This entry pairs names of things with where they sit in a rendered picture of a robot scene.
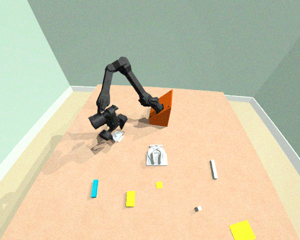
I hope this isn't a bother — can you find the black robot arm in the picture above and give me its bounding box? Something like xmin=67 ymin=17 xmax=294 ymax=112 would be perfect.
xmin=88 ymin=56 xmax=164 ymax=130

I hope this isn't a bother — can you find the yellow flat plate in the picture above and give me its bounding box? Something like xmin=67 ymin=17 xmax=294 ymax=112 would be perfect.
xmin=229 ymin=220 xmax=256 ymax=240

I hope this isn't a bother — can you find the small yellow square block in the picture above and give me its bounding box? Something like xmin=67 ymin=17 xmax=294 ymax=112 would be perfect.
xmin=156 ymin=181 xmax=162 ymax=189

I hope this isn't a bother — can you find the cyan flat bar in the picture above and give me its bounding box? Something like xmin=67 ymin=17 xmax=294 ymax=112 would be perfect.
xmin=91 ymin=179 xmax=99 ymax=198

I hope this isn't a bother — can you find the yellow rectangular block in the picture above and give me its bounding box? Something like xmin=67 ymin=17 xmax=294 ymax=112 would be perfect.
xmin=126 ymin=191 xmax=135 ymax=207

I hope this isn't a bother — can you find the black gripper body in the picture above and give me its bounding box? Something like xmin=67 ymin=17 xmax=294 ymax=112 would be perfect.
xmin=99 ymin=113 xmax=128 ymax=141

